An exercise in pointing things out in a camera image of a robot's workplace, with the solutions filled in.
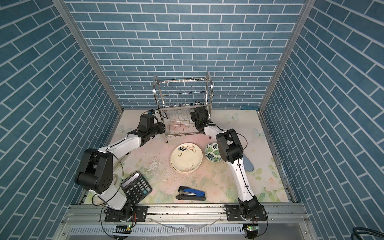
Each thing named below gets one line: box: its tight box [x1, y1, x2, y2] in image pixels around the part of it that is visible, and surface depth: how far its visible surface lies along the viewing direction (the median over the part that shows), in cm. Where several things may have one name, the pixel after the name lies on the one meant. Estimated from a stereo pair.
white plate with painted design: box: [170, 142, 203, 174], surface depth 94 cm
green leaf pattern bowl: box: [205, 142, 223, 163], surface depth 93 cm
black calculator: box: [120, 171, 153, 206], surface depth 82 cm
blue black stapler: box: [175, 186, 206, 201], surface depth 81 cm
